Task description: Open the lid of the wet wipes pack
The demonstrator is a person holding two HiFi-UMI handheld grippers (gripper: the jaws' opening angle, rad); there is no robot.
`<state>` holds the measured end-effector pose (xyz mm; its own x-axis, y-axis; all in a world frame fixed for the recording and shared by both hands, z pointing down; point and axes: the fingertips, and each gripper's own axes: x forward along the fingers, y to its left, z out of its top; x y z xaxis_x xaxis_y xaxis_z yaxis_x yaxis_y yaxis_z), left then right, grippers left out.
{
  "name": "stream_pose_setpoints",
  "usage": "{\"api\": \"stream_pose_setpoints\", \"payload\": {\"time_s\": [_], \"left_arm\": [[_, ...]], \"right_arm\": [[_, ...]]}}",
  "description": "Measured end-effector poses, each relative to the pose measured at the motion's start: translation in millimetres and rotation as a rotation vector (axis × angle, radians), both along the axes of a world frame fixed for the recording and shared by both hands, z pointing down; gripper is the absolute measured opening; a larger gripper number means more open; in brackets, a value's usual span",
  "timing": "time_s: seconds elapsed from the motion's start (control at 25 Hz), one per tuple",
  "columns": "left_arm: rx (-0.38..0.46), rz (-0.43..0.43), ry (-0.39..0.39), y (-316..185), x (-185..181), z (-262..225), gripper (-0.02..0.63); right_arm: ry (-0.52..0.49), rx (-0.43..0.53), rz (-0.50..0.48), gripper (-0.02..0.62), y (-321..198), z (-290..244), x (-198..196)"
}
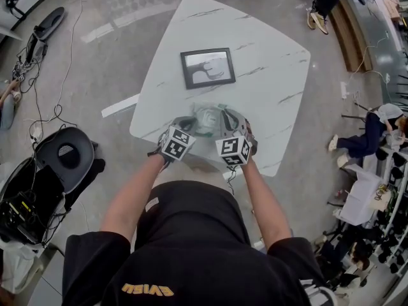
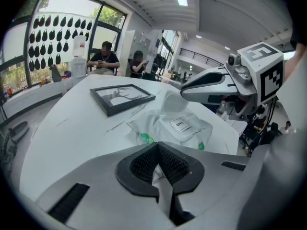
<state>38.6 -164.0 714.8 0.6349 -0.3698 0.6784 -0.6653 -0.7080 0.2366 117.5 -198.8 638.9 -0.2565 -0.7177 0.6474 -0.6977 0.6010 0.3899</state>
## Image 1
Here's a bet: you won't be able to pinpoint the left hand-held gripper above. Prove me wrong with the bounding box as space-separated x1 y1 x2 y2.
157 115 199 163

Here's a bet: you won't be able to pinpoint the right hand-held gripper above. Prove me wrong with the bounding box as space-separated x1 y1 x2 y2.
215 107 253 167

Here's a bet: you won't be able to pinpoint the green wet wipe pack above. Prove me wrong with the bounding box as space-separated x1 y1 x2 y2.
191 102 246 139

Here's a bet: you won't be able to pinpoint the person's right forearm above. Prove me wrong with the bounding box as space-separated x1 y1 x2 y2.
238 157 293 256

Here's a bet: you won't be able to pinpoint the person's left forearm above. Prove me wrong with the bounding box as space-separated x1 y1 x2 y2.
99 153 166 245

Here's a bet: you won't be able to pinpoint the person's right hand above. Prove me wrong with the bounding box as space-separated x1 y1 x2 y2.
245 122 259 156

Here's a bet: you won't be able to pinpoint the person's left hand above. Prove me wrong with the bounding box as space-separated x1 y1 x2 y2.
147 146 175 165

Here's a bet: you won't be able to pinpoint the person's beige trousers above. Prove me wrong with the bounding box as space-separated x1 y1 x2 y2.
168 161 237 198

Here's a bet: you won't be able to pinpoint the black jacket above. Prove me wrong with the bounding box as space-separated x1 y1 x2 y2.
62 157 106 212

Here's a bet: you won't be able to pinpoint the grey chair seat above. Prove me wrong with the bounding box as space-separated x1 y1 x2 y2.
33 126 98 195

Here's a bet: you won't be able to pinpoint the person's black shirt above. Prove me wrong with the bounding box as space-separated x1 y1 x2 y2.
62 180 339 306

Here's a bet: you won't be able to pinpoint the white cloth covered table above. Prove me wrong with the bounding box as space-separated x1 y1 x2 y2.
337 164 395 226

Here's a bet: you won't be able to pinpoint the wooden step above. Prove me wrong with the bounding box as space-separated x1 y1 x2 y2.
328 0 374 74

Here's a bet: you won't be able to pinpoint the beige tote bag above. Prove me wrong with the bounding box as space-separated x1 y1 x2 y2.
369 185 394 212

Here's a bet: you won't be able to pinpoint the grey oval backpack shell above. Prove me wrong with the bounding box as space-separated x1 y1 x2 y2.
25 6 66 65

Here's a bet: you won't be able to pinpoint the black electronics pack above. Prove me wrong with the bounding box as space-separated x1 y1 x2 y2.
0 164 66 245

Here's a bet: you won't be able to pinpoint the white shelf rack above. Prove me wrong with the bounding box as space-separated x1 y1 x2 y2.
372 132 408 277

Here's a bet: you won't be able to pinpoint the light grey hoodie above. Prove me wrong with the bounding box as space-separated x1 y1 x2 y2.
0 239 44 295

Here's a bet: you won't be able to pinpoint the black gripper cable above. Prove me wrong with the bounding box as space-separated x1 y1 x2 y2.
224 166 238 198

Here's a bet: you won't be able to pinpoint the black picture frame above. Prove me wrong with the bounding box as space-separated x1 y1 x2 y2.
180 47 237 91

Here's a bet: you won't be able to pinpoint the black floor cable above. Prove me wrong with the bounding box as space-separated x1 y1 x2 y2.
30 0 87 131

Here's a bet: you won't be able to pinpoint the white cable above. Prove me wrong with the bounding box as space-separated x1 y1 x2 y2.
350 30 393 85

